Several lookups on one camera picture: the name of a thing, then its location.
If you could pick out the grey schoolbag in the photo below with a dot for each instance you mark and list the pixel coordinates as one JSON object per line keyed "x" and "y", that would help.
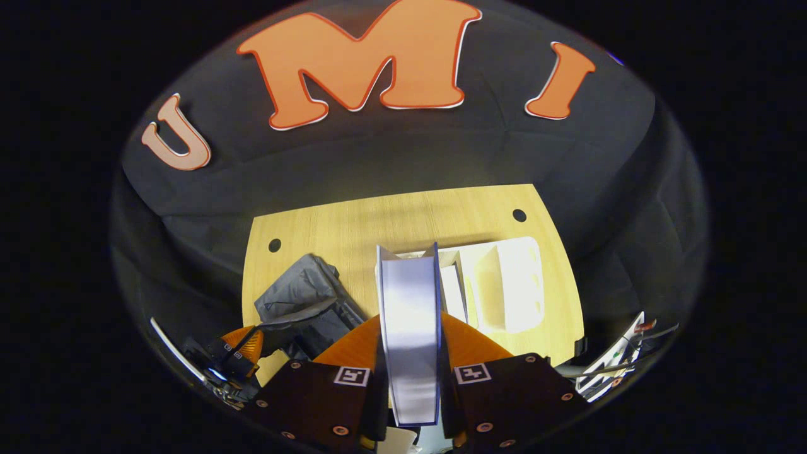
{"x": 302, "y": 290}

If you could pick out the blue cover book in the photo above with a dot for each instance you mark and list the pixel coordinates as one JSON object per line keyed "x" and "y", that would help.
{"x": 410, "y": 334}

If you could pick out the black table clamp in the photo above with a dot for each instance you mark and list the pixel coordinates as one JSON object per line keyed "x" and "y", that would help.
{"x": 580, "y": 348}

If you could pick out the black backdrop cloth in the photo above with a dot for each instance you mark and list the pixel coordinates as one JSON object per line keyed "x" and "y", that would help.
{"x": 403, "y": 157}

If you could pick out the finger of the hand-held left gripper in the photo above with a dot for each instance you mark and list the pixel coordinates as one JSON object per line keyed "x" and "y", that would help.
{"x": 249, "y": 347}

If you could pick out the white bookshelf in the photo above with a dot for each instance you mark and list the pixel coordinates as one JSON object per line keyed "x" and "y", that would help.
{"x": 504, "y": 284}

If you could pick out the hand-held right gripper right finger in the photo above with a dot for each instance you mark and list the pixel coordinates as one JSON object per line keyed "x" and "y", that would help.
{"x": 510, "y": 403}

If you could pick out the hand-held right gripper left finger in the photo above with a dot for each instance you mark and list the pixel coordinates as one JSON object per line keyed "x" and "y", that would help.
{"x": 315, "y": 403}

